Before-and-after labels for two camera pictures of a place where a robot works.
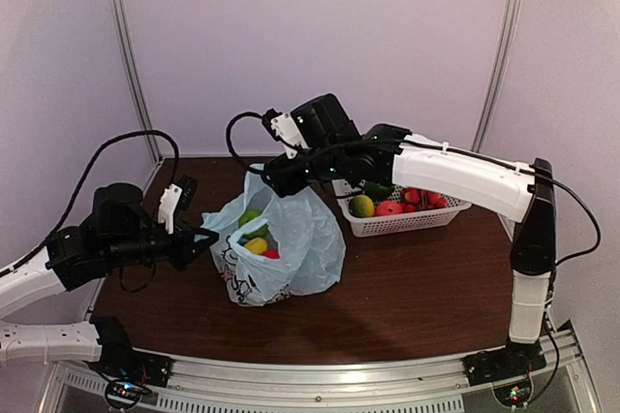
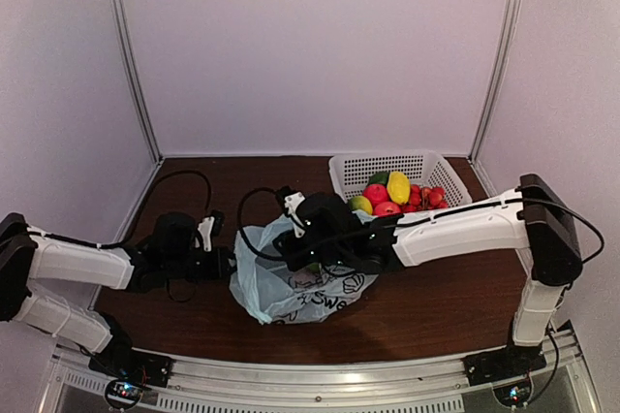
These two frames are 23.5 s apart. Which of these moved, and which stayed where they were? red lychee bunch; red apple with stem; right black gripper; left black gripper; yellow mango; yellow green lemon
Moved: yellow mango; left black gripper; red apple with stem; right black gripper
Stayed: yellow green lemon; red lychee bunch
